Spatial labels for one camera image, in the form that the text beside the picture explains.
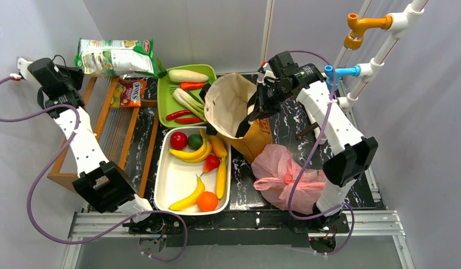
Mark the single yellow banana lower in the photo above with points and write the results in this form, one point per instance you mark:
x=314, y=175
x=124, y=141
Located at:
x=189, y=200

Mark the white radish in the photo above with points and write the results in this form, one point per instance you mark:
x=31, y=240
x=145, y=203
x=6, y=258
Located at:
x=183, y=75

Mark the yellow banana by bag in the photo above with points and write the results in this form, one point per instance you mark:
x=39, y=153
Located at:
x=221, y=179

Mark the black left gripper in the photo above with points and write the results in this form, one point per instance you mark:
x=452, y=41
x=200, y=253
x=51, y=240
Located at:
x=72, y=77

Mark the aluminium base frame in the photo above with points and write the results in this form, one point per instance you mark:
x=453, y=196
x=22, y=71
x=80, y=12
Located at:
x=372, y=235

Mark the white fruit tray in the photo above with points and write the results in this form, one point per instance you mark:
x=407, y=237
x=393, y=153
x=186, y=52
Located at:
x=176, y=179

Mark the green lime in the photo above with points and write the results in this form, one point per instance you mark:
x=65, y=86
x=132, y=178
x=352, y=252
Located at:
x=194, y=141

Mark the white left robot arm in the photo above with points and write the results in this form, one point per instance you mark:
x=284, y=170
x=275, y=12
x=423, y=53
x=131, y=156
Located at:
x=100, y=182

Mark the green vegetable tray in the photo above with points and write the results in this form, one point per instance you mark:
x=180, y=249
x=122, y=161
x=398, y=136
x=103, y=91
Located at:
x=167, y=104

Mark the green white leek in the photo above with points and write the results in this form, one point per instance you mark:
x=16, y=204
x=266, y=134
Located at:
x=190, y=101

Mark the brown paper bag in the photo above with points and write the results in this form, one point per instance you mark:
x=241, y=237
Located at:
x=226, y=111

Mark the pink plastic grocery bag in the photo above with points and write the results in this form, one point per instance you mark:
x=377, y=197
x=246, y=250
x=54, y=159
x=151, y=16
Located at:
x=276, y=172

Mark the orange carrot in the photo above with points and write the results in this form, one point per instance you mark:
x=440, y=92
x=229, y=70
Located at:
x=187, y=86

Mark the blue faucet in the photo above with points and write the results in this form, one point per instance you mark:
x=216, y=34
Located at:
x=335, y=74

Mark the red chili pepper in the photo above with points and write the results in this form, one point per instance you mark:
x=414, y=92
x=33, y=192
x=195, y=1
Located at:
x=180, y=113

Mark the white pipe frame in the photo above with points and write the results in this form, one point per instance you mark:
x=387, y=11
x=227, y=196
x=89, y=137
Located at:
x=379, y=52

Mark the yellow banana bunch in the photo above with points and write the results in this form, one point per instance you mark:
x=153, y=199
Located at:
x=190, y=156

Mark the red apple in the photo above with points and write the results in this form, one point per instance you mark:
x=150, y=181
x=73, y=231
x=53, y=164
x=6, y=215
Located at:
x=178, y=140

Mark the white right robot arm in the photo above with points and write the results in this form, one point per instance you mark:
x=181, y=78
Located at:
x=279, y=78

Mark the green chips bag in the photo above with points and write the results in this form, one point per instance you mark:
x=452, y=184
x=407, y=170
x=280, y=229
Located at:
x=110, y=58

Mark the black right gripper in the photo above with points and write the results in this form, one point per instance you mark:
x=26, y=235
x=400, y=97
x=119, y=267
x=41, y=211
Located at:
x=265, y=98

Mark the orange fruit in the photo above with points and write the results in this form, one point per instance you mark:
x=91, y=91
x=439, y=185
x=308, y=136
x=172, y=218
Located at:
x=207, y=201

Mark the orange faucet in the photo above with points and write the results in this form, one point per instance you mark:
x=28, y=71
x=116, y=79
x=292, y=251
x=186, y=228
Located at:
x=358, y=27

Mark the wooden rack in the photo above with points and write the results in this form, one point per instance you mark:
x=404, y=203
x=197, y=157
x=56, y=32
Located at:
x=126, y=135

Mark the orange mango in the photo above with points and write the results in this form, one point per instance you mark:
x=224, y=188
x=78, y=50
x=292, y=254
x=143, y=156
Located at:
x=218, y=147

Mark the orange candy bag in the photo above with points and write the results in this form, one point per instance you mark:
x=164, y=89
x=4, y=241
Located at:
x=128, y=93

